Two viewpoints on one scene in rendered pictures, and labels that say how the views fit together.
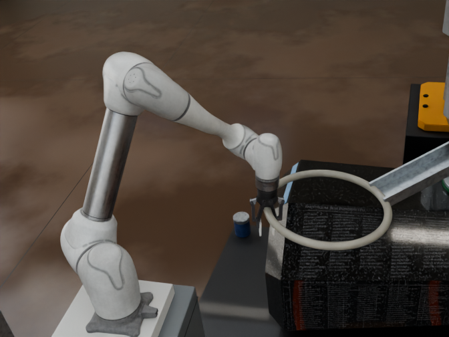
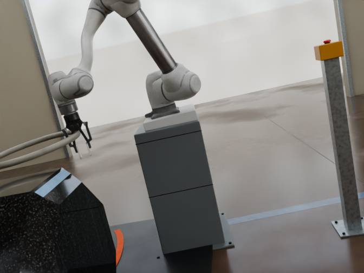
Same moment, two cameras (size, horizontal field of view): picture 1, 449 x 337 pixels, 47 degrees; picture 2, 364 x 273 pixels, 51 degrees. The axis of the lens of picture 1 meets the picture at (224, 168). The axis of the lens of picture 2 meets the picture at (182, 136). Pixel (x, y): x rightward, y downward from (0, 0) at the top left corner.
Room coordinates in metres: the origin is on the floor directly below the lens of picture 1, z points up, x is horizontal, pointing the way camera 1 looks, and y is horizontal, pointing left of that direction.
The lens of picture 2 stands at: (3.54, -0.13, 1.15)
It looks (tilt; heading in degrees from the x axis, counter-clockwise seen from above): 11 degrees down; 165
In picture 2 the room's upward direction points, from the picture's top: 13 degrees counter-clockwise
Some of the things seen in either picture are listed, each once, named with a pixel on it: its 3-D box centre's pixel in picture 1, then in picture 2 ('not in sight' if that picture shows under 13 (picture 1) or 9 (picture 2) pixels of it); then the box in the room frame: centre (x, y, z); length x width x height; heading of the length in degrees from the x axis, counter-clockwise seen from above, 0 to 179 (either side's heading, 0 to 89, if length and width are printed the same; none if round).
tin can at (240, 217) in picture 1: (242, 224); not in sight; (2.47, -0.06, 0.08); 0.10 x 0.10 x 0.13
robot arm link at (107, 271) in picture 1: (109, 275); (160, 88); (1.21, 0.41, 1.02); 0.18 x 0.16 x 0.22; 30
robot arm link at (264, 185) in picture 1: (267, 180); (68, 108); (1.57, -0.15, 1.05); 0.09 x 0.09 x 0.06
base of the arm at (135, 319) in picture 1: (124, 307); (161, 110); (1.19, 0.39, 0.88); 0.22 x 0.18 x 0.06; 76
